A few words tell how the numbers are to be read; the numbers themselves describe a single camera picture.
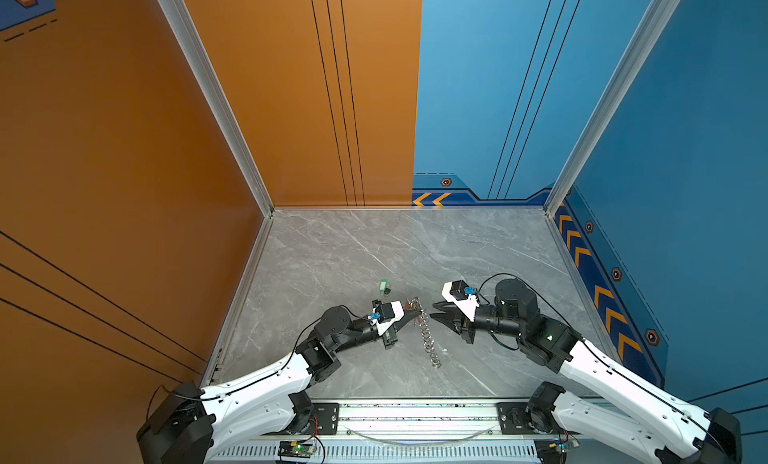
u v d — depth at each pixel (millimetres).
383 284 991
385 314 553
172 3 698
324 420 738
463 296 571
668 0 696
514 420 725
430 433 725
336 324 562
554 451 706
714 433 391
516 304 527
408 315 658
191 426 410
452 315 639
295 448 708
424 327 671
